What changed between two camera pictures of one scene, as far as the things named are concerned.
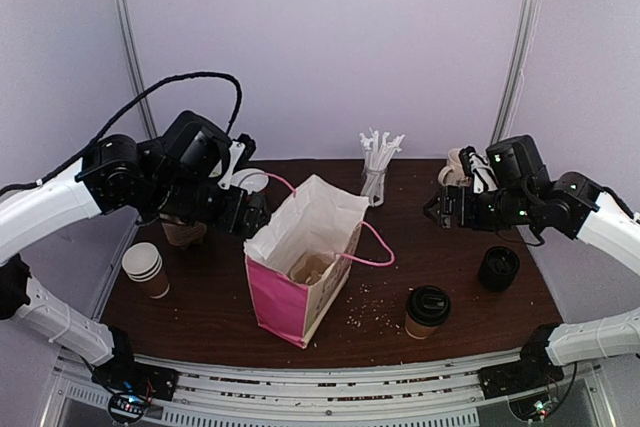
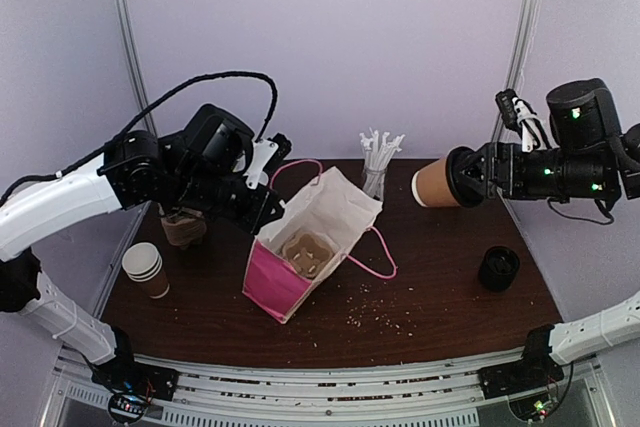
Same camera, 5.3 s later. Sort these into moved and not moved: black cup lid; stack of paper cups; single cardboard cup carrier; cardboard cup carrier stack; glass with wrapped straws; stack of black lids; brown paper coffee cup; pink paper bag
Moved: single cardboard cup carrier; black cup lid; pink paper bag; brown paper coffee cup
Not moved: stack of paper cups; cardboard cup carrier stack; stack of black lids; glass with wrapped straws
